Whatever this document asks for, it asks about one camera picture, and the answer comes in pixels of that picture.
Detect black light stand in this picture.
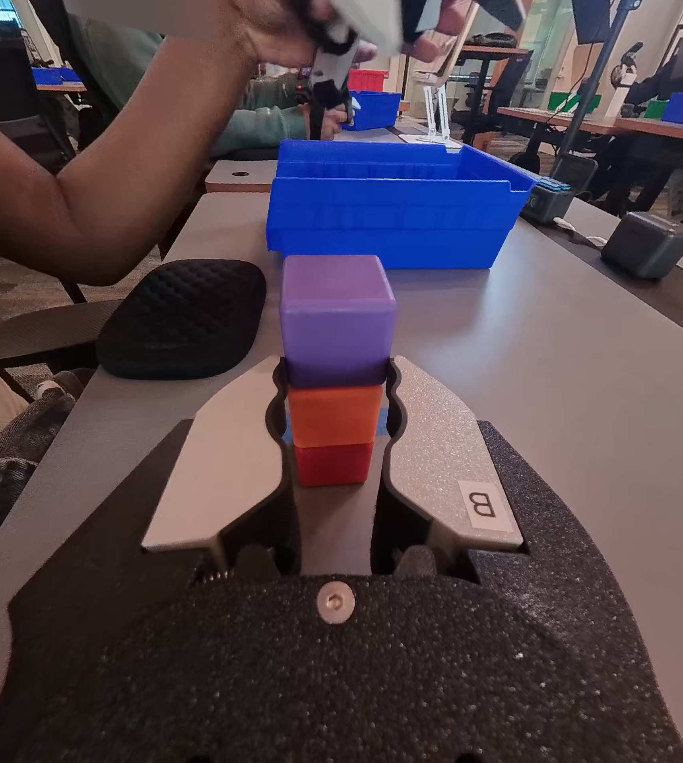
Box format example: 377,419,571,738
555,0,633,175

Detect wooden desk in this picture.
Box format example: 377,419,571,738
495,106,683,148

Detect red foam cube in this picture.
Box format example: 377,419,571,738
293,441,376,487

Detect dark grey power station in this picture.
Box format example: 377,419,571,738
601,211,683,281

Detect green box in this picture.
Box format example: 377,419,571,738
546,92,603,115

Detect orange foam cube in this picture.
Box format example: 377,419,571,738
286,384,384,448

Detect blue plastic bin with tag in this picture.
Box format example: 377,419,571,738
266,139,539,271

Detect black box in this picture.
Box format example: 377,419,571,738
549,155,600,193

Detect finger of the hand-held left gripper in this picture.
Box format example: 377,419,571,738
477,0,527,32

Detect white cable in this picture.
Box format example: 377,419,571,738
552,216,609,246

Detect blue tape strip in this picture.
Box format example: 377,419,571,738
282,407,391,445

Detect black office chair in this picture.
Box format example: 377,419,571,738
454,49,534,145

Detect person's shoe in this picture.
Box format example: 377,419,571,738
34,370,95,398

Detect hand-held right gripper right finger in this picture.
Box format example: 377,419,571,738
370,354,526,584

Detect red plastic bin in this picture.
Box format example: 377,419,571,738
347,69,390,94

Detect person's left forearm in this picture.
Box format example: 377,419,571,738
0,18,259,287

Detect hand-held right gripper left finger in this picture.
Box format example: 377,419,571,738
140,354,303,576

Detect person's dark jeans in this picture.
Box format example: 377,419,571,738
0,370,80,576

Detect tan desk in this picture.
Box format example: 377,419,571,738
204,159,278,194

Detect purple foam cube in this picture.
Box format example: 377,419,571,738
279,254,398,389

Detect white display stand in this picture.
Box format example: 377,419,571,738
400,83,466,148

